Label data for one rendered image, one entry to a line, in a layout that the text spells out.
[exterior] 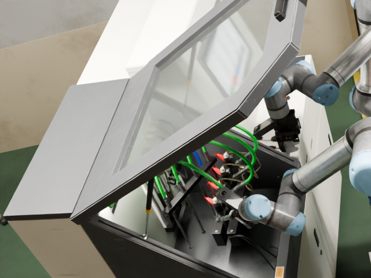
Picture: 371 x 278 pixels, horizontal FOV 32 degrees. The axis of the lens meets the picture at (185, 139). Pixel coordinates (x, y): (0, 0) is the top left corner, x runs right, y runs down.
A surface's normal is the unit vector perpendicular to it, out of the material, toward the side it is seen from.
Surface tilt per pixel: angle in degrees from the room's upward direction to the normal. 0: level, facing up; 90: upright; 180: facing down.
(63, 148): 0
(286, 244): 0
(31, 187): 0
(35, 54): 90
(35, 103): 90
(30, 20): 90
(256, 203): 45
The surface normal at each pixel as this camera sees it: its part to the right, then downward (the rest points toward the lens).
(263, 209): 0.09, -0.16
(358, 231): -0.32, -0.71
